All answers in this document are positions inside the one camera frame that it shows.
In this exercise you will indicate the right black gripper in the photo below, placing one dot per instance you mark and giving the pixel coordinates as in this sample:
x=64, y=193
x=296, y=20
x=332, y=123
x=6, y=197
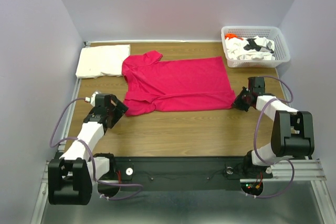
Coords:
x=237, y=102

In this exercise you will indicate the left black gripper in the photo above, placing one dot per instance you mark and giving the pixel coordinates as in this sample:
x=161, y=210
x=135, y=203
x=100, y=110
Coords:
x=120, y=109

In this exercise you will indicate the pink t-shirt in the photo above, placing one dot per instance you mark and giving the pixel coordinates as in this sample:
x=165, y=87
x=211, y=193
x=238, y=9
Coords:
x=161, y=85

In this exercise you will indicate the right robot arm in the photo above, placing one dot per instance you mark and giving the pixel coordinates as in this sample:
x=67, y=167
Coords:
x=292, y=131

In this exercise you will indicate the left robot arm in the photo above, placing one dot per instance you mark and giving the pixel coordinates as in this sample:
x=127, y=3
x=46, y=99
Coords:
x=71, y=176

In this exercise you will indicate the folded white t-shirt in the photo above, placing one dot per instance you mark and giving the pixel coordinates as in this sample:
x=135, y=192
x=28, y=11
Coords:
x=102, y=61

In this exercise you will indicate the white plastic basket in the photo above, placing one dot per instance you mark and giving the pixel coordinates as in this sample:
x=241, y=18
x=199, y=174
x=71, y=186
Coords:
x=281, y=54

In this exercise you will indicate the white crumpled shirt in basket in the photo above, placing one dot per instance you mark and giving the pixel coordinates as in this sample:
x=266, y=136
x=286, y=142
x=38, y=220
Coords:
x=236, y=51

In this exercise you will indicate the black white garment in basket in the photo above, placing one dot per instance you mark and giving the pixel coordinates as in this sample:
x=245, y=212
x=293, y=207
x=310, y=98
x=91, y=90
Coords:
x=252, y=45

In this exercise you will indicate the orange garment in basket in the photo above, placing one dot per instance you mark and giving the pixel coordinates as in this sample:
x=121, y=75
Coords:
x=230, y=36

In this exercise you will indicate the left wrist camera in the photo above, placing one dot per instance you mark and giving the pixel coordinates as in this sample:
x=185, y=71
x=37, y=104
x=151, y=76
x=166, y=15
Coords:
x=92, y=98

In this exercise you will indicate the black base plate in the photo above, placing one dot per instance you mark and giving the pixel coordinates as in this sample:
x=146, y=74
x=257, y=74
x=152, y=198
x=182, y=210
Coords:
x=182, y=173

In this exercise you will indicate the aluminium frame rail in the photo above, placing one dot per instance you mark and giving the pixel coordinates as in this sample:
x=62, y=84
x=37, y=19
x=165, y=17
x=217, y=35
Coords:
x=295, y=169

